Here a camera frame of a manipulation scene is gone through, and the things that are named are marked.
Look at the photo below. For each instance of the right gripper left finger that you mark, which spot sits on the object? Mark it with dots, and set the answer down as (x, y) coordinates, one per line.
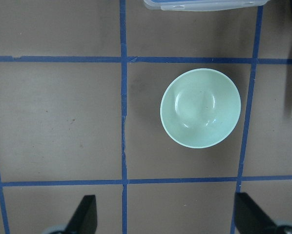
(84, 219)

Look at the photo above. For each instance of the green bowl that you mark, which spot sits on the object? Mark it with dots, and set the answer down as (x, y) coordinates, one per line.
(200, 108)

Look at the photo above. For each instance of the clear plastic container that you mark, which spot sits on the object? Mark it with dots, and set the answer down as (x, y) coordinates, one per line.
(201, 5)

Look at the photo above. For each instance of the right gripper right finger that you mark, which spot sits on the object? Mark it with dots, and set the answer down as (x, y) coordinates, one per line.
(249, 218)

